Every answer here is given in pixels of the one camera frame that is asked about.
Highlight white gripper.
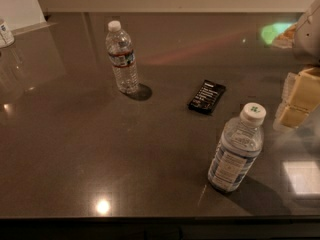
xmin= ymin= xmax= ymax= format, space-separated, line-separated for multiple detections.
xmin=273 ymin=0 xmax=320 ymax=129

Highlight clear slim water bottle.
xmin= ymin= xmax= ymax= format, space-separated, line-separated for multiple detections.
xmin=105 ymin=20 xmax=139 ymax=95

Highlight wide labelled water bottle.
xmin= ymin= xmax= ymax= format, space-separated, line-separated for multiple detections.
xmin=208 ymin=102 xmax=266 ymax=193

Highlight green and orange packet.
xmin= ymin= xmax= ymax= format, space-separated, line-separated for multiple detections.
xmin=261 ymin=23 xmax=297 ymax=49

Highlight white container at left edge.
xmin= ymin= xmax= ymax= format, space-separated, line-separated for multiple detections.
xmin=0 ymin=18 xmax=15 ymax=48

